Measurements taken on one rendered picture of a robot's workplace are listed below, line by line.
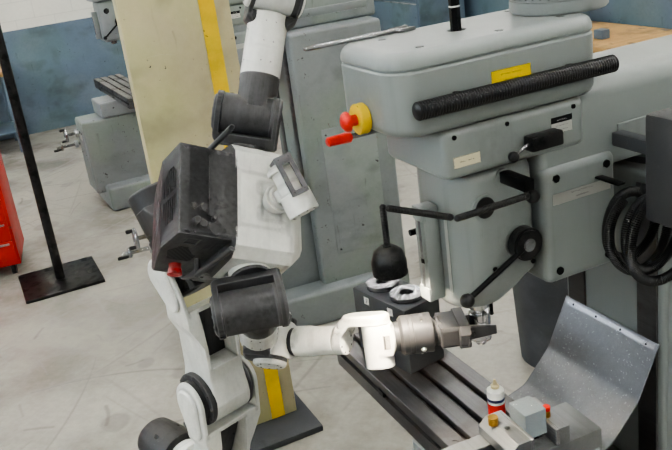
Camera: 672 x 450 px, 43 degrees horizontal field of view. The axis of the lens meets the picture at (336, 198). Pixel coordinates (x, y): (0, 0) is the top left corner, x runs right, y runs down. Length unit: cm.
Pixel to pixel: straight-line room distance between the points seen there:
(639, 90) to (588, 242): 33
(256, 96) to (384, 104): 41
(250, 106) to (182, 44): 144
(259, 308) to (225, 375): 52
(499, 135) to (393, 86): 25
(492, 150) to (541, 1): 32
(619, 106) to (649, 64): 12
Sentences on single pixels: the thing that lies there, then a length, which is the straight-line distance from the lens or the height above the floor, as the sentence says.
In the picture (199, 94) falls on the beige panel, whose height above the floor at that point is 152.
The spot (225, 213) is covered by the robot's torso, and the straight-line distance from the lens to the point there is 174.
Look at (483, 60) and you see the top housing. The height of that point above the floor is 185.
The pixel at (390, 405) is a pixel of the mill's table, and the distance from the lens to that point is 227.
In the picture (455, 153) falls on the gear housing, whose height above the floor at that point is 168.
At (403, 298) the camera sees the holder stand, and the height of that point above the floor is 117.
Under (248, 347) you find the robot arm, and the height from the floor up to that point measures 125.
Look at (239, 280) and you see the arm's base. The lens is 175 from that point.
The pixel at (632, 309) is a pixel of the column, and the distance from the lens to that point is 212.
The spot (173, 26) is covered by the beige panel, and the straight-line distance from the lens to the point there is 328.
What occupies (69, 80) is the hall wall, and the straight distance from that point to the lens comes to 1063.
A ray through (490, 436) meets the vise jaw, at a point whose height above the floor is 106.
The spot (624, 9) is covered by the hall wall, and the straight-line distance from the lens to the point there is 761.
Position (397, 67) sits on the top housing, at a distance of 154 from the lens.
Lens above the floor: 217
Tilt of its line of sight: 19 degrees down
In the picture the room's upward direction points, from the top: 8 degrees counter-clockwise
